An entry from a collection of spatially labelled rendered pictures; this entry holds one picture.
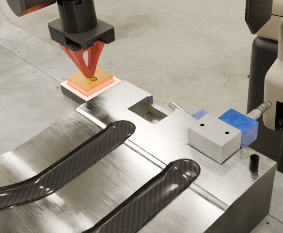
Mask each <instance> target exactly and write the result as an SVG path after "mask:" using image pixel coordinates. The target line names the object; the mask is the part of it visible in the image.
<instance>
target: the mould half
mask: <svg viewBox="0 0 283 233"><path fill-rule="evenodd" d="M147 96H151V94H150V93H148V92H146V91H144V90H142V89H140V88H139V87H137V86H135V85H133V84H131V83H129V82H127V81H126V80H123V81H122V82H120V83H118V84H117V85H115V86H113V87H111V88H109V89H108V90H106V91H104V92H103V93H101V94H99V95H97V96H96V97H94V98H92V99H91V100H89V101H87V102H85V103H84V104H82V105H80V106H79V107H78V108H77V109H76V110H75V111H73V112H72V113H70V114H68V115H67V116H65V117H64V118H62V119H60V120H59V121H57V122H56V123H54V124H53V125H51V126H49V127H48V128H46V129H45V130H43V131H42V132H40V133H39V134H37V135H36V136H34V137H32V138H31V139H29V140H28V141H26V142H25V143H23V144H21V145H20V146H18V147H16V148H15V149H13V150H11V151H9V152H7V153H5V154H2V155H0V187H2V186H7V185H11V184H15V183H18V182H21V181H24V180H26V179H29V178H31V177H33V176H35V175H37V174H39V173H40V172H42V171H43V170H45V169H46V168H48V167H49V166H51V165H52V164H53V163H55V162H56V161H58V160H60V159H61V158H62V157H64V156H65V155H67V154H68V153H70V152H71V151H72V150H74V149H75V148H76V147H78V146H79V145H81V144H82V143H83V142H85V141H86V140H88V139H89V138H91V137H92V136H94V135H95V134H97V133H98V132H100V131H102V130H103V129H104V128H105V127H106V126H107V125H108V124H110V123H114V122H116V121H120V120H126V121H130V122H132V123H133V124H134V125H135V132H134V133H133V134H132V136H130V137H129V138H128V139H127V140H126V141H125V142H124V143H123V144H121V145H120V146H119V147H117V148H116V149H115V150H113V151H112V152H110V153H109V154H107V155H106V156H105V157H103V158H102V159H101V160H99V161H98V162H96V163H95V164H94V165H93V166H91V167H90V168H89V169H87V170H86V171H84V172H83V173H82V174H80V175H79V176H78V177H76V178H75V179H74V180H72V181H71V182H69V183H68V184H66V185H65V186H64V187H62V188H61V189H59V190H58V191H56V192H55V193H53V194H51V195H49V196H47V197H45V198H43V199H40V200H37V201H35V202H31V203H28V204H25V205H21V206H17V207H14V208H9V209H4V210H0V233H81V232H83V231H85V230H87V229H88V228H90V227H91V226H93V225H95V224H96V223H97V222H98V221H100V220H101V219H102V218H103V217H105V216H106V215H107V214H108V213H110V212H111V211H112V210H113V209H114V208H116V207H117V206H118V205H120V204H121V203H122V202H123V201H125V200H126V199H127V198H128V197H129V196H130V195H131V194H133V193H134V192H135V191H136V190H138V189H139V188H140V187H141V186H142V185H144V184H145V183H146V182H148V181H149V180H150V179H151V178H153V177H154V176H155V175H157V174H158V173H159V172H160V171H162V170H163V169H164V168H165V166H166V165H167V164H168V163H170V162H171V161H172V162H173V161H175V160H178V159H191V160H193V161H195V162H196V163H197V164H198V165H199V167H200V173H199V175H198V177H197V179H196V180H194V181H193V182H192V184H191V185H190V186H189V187H188V188H187V189H186V190H185V191H183V192H182V193H181V194H180V195H179V196H178V197H176V198H175V199H174V200H173V201H172V202H171V203H170V204H169V205H168V206H166V207H165V208H164V209H163V210H162V211H161V212H160V213H158V214H157V215H156V216H155V217H154V218H153V219H152V220H151V221H149V222H148V223H147V224H146V225H145V226H144V227H143V228H142V229H140V230H139V231H138V232H137V233H250V232H251V231H252V230H253V229H254V228H255V227H256V226H257V225H258V224H259V223H260V222H261V221H262V220H263V219H264V218H265V217H266V216H267V215H268V214H269V210H270V204H271V196H272V189H273V183H274V177H275V170H276V164H277V162H276V161H274V160H272V159H270V158H268V157H266V156H264V155H263V154H261V153H259V152H257V151H255V150H253V149H251V148H250V147H248V146H246V145H244V144H243V145H242V146H241V147H242V149H240V150H239V151H238V152H237V153H235V154H234V155H233V156H232V157H231V158H229V159H228V160H227V161H226V162H225V163H223V164H222V165H220V164H218V163H217V162H215V161H213V160H212V159H210V158H208V157H207V156H205V155H203V154H202V153H200V152H198V151H197V150H195V149H193V148H192V147H190V146H188V145H187V143H188V127H189V126H191V125H192V124H194V123H195V122H196V121H198V119H196V118H194V117H192V116H191V115H189V114H187V113H185V112H183V111H181V110H179V109H177V108H176V109H175V112H173V113H172V114H170V115H169V116H167V117H166V118H164V119H163V120H161V121H160V122H158V123H157V124H155V125H153V124H152V123H150V122H148V121H146V120H145V119H143V118H141V117H140V116H138V115H136V114H135V113H133V112H131V111H130V110H128V109H127V108H129V107H131V106H132V105H134V104H135V103H137V102H138V101H140V100H142V99H144V98H145V97H147ZM252 154H257V155H258V156H259V167H258V170H257V171H255V172H253V171H251V170H250V169H249V162H250V156H251V155H252Z"/></svg>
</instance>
